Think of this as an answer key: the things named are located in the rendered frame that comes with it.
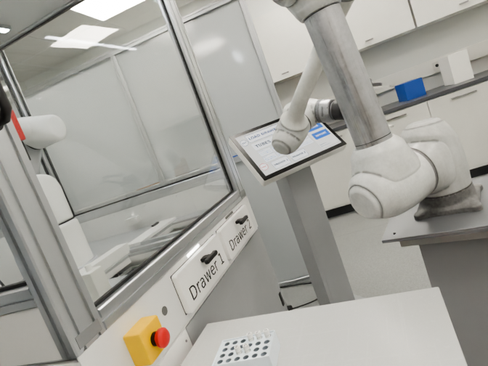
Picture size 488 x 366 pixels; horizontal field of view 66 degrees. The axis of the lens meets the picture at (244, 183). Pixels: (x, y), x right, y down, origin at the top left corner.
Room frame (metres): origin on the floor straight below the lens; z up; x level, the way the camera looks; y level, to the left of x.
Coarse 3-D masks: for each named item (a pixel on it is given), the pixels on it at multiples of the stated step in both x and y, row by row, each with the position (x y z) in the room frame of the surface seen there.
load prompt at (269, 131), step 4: (276, 124) 1.95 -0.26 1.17; (268, 128) 1.92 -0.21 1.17; (272, 128) 1.92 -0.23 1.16; (256, 132) 1.89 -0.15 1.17; (260, 132) 1.89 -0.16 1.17; (264, 132) 1.90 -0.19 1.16; (268, 132) 1.90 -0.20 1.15; (272, 132) 1.90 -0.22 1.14; (248, 136) 1.87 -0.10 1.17; (252, 136) 1.87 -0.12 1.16; (256, 136) 1.87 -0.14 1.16; (260, 136) 1.88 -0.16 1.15; (264, 136) 1.88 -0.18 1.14; (248, 140) 1.85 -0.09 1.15; (252, 140) 1.85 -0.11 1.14; (256, 140) 1.85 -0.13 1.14
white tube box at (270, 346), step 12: (264, 336) 0.74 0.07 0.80; (276, 336) 0.74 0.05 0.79; (228, 348) 0.74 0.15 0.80; (240, 348) 0.74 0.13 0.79; (252, 348) 0.71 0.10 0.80; (264, 348) 0.70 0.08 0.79; (276, 348) 0.71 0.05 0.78; (216, 360) 0.71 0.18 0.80; (228, 360) 0.71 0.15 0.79; (240, 360) 0.68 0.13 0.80; (252, 360) 0.67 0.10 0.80; (264, 360) 0.66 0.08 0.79; (276, 360) 0.69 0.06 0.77
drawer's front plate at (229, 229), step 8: (240, 208) 1.43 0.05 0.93; (232, 216) 1.34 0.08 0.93; (240, 216) 1.39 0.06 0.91; (248, 216) 1.46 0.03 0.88; (224, 224) 1.27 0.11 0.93; (232, 224) 1.31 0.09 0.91; (248, 224) 1.44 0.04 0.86; (216, 232) 1.22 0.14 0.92; (224, 232) 1.23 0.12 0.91; (232, 232) 1.29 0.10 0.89; (240, 232) 1.35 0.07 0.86; (248, 232) 1.41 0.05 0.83; (224, 240) 1.21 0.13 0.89; (240, 240) 1.32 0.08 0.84; (224, 248) 1.21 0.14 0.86; (232, 248) 1.25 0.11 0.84; (232, 256) 1.23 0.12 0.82
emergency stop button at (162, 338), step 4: (160, 328) 0.73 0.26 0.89; (164, 328) 0.73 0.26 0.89; (156, 332) 0.72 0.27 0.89; (160, 332) 0.72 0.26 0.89; (164, 332) 0.73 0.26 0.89; (168, 332) 0.74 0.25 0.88; (156, 336) 0.71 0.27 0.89; (160, 336) 0.71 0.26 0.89; (164, 336) 0.72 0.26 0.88; (168, 336) 0.73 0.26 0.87; (156, 340) 0.71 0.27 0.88; (160, 340) 0.71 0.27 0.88; (164, 340) 0.72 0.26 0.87; (168, 340) 0.73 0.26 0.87; (156, 344) 0.71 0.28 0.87; (160, 344) 0.71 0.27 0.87; (164, 344) 0.71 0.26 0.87; (160, 348) 0.71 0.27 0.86
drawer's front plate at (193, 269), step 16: (208, 240) 1.14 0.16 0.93; (192, 256) 1.03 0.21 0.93; (224, 256) 1.18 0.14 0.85; (176, 272) 0.94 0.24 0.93; (192, 272) 0.99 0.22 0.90; (208, 272) 1.06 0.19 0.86; (176, 288) 0.92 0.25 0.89; (192, 288) 0.96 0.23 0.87; (208, 288) 1.03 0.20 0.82; (192, 304) 0.93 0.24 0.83
